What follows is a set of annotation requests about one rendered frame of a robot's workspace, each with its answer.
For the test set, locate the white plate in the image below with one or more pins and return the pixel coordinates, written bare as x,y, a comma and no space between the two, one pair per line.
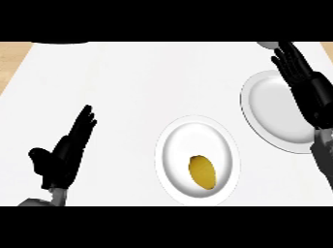
275,109
197,160

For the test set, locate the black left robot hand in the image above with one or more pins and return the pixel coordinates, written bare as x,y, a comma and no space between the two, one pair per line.
67,154

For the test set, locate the yellow lemon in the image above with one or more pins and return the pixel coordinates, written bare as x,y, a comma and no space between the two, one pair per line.
201,172

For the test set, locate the dark rounded object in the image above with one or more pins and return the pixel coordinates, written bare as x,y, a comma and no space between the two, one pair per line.
60,42

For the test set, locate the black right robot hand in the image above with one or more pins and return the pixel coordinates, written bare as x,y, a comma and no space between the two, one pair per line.
315,93

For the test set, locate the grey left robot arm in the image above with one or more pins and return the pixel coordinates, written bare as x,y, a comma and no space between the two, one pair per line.
47,198

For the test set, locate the grey rounded object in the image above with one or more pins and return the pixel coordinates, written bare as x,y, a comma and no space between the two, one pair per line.
268,45

